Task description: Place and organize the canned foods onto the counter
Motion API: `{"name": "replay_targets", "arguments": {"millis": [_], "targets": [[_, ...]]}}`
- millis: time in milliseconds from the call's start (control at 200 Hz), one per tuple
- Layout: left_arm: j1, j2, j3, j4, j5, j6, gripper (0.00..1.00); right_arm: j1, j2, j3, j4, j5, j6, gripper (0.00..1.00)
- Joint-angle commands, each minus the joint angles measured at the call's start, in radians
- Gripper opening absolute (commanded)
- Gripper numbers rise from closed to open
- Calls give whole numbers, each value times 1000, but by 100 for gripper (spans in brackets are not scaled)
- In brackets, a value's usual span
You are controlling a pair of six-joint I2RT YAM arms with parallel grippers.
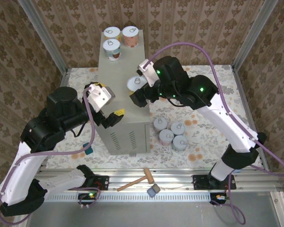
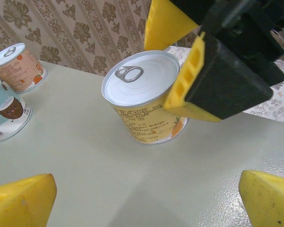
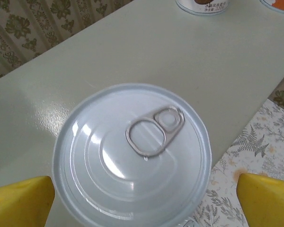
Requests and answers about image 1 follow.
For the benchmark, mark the can with blue brown label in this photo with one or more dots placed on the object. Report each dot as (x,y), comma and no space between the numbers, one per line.
(111,46)

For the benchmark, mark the can with pink floral label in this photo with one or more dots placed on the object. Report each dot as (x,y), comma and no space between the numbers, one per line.
(166,135)

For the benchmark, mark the can with teal label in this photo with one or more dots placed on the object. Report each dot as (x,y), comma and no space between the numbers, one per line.
(178,127)

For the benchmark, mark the can with yellow orange label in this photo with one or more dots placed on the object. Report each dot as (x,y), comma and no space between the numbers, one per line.
(111,32)

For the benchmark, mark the can with salmon label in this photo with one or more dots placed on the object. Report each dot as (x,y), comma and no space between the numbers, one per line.
(130,33)

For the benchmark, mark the can with pale blue label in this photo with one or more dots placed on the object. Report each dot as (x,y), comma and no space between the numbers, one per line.
(180,142)

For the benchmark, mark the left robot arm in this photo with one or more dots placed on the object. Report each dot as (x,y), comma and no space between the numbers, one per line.
(19,165)

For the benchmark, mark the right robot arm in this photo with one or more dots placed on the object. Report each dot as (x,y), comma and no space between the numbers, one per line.
(227,123)

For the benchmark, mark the grey metal cabinet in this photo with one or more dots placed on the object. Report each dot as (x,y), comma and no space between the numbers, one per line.
(116,75)

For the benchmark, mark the teal foam block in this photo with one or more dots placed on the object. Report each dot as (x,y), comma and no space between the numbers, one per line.
(88,151)

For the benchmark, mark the floral tablecloth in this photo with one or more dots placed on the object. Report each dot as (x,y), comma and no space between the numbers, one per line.
(123,162)

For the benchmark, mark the wooden mallet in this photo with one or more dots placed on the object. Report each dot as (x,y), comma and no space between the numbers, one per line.
(149,176)

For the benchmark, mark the small controller board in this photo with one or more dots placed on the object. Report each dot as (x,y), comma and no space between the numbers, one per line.
(219,196)
(91,195)

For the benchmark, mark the grey foam cube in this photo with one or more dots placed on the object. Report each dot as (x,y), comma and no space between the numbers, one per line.
(155,188)

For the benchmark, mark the blue foam cube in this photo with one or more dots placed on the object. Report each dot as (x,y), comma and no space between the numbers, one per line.
(151,193)

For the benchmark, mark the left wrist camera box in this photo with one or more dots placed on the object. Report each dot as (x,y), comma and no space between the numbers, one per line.
(98,97)

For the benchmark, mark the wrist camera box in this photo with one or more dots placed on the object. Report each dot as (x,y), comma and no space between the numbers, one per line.
(149,71)
(98,97)

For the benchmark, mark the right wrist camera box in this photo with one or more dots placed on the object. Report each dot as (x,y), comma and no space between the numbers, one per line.
(149,71)

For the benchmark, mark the aluminium side rail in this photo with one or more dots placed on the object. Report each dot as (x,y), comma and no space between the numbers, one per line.
(63,79)
(242,94)

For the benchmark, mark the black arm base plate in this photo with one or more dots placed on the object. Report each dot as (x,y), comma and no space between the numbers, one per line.
(103,182)
(198,183)

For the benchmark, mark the aluminium corner post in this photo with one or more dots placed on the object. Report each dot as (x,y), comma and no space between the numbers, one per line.
(43,35)
(253,35)

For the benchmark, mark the aluminium front rail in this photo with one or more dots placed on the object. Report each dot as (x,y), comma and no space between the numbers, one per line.
(175,175)

